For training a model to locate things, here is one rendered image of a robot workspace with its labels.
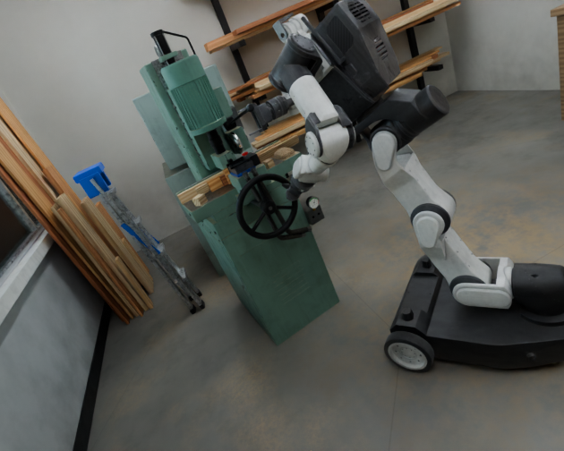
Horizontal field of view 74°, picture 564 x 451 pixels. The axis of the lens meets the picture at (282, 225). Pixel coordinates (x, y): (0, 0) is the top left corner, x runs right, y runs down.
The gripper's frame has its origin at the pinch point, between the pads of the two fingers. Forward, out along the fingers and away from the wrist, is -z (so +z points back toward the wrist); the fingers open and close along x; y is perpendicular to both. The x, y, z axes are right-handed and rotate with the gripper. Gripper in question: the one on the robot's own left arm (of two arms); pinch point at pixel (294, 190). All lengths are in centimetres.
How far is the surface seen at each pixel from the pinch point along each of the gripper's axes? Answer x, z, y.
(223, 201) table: -15.3, -20.6, 23.9
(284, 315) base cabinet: -41, -57, -33
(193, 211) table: -26.6, -19.3, 32.0
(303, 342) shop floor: -48, -56, -49
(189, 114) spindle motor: 8, -11, 57
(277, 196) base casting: 2.7, -26.1, 4.5
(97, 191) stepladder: -35, -83, 95
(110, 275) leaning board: -74, -144, 74
